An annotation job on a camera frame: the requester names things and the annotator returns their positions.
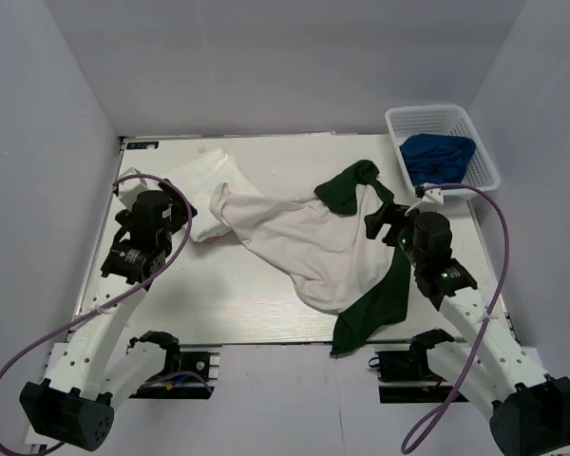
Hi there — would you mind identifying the white and green t-shirt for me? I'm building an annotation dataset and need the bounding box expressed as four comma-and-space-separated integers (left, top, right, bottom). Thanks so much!
211, 160, 411, 356

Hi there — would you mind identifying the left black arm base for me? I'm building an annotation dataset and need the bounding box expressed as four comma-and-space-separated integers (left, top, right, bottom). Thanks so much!
130, 347, 220, 400

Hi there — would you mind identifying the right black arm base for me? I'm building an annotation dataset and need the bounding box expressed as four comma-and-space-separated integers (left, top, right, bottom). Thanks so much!
368, 350, 451, 405

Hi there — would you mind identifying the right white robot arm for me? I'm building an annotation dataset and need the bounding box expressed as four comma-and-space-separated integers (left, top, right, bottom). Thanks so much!
365, 203, 570, 455

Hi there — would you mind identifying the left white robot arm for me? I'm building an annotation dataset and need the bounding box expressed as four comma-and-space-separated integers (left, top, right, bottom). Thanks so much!
19, 184, 194, 451

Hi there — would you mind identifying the blue t-shirt in basket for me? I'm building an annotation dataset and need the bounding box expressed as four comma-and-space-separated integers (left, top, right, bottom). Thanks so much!
400, 134, 477, 186

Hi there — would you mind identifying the white plastic basket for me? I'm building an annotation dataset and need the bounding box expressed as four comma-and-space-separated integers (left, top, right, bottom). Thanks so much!
385, 104, 501, 195

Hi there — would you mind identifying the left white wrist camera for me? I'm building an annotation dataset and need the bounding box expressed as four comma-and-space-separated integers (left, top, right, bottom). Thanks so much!
111, 167, 163, 211

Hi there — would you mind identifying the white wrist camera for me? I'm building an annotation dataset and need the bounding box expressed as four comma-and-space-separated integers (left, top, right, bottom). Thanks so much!
111, 167, 163, 211
415, 185, 444, 206

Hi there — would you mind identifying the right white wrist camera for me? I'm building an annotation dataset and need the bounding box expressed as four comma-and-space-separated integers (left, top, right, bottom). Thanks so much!
415, 185, 444, 206

